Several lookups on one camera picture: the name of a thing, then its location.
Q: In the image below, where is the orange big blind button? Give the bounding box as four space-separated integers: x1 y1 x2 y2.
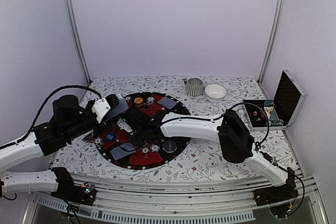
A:
133 97 143 104

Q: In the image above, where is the blue playing card deck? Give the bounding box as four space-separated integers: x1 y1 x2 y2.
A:
104 94 129 121

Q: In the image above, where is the blue small blind button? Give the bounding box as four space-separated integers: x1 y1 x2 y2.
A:
105 133 115 142

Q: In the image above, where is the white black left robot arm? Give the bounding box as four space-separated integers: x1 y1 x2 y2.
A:
1 94 111 205

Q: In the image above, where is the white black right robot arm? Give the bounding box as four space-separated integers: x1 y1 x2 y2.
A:
122 107 299 204

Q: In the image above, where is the round red black poker mat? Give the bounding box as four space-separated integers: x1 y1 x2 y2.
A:
93 92 190 170

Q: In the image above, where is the floral white table cloth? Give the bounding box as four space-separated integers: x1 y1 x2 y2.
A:
54 76 294 183

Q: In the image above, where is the striped grey ceramic mug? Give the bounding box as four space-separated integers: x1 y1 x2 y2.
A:
183 78 204 97

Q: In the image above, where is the white ceramic bowl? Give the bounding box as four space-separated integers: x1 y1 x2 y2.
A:
204 84 227 103

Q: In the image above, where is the boxed playing card deck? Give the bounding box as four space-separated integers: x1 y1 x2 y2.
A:
264 106 279 120

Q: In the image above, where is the aluminium poker chip case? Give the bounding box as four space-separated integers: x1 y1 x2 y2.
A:
243 69 307 131

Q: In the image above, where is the aluminium front rail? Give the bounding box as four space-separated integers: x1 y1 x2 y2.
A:
22 174 328 224

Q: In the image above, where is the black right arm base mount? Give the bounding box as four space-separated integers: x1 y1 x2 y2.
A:
253 178 306 220

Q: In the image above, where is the left aluminium frame post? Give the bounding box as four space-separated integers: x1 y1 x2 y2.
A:
64 0 91 84

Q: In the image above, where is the aluminium frame post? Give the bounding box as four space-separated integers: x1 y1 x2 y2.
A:
257 0 285 85
64 0 91 84

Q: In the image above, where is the right aluminium frame post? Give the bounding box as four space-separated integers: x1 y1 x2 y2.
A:
257 0 285 85

